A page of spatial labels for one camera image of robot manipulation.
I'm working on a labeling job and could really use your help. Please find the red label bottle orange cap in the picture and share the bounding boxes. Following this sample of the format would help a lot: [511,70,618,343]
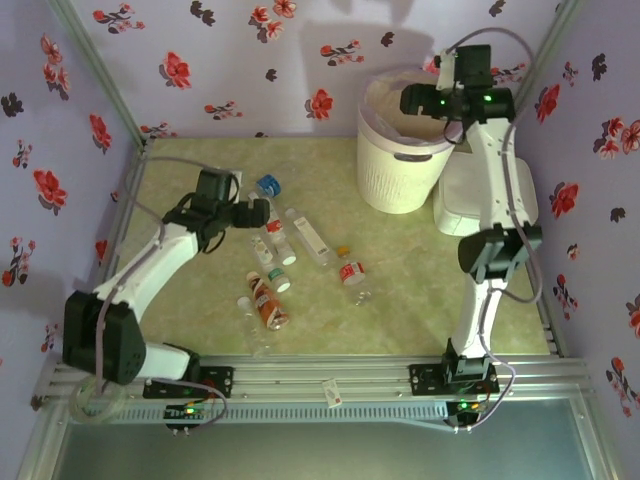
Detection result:
[335,246,375,307]

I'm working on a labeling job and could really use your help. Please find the small white label bottle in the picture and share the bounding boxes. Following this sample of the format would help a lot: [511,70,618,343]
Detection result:
[249,234,275,266]

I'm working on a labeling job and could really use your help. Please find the aluminium frame post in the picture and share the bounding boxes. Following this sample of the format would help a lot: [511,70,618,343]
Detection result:
[492,0,587,151]
[47,0,151,149]

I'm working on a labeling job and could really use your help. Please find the lavender board cable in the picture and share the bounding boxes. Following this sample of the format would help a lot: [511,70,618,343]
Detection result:
[172,387,229,427]
[452,352,517,434]

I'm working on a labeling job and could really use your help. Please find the slotted grey cable duct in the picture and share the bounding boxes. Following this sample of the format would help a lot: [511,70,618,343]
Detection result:
[107,399,449,426]

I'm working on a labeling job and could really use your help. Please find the lavender cable of left arm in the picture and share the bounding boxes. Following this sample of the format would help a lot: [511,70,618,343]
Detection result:
[69,155,241,424]

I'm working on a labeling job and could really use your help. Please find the clear bottle white cap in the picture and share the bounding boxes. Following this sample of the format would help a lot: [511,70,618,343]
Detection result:
[237,296,274,359]

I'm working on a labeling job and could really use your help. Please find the long clear bottle white label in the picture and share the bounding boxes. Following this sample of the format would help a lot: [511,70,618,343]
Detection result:
[284,207,337,267]

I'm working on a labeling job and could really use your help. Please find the green label bottle white cap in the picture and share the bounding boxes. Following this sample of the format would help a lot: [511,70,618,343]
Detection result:
[264,264,292,294]

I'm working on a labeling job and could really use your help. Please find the lavender cable of arm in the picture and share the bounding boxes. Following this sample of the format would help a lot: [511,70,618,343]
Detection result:
[442,28,545,361]
[69,155,241,424]

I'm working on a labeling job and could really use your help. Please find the brown label bottle white cap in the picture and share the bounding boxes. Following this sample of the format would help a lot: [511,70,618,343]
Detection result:
[246,271,290,332]

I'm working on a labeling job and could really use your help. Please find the red label bottle white cap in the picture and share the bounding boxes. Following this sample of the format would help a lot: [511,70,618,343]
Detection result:
[259,197,299,266]

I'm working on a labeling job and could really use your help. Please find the white red paper tag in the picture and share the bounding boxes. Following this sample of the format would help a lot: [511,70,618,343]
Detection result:
[322,378,344,409]

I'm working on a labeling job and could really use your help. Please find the controller board with lights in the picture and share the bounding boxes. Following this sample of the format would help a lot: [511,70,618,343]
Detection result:
[446,398,490,434]
[164,402,212,435]

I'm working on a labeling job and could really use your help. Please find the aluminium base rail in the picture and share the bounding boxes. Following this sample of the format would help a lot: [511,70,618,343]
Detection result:
[44,355,596,401]

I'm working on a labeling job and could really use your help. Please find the bottle with blue cap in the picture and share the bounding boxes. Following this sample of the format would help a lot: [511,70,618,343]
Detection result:
[248,173,282,204]

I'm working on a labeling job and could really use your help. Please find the lavender cable of right arm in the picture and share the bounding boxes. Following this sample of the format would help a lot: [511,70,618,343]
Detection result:
[442,28,545,361]

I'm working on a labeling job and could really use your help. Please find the aluminium side rail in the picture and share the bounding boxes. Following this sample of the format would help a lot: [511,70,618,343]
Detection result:
[97,138,152,296]

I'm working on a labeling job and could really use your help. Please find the white ribbed plastic bin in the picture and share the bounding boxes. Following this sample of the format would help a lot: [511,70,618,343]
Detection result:
[356,69,459,215]

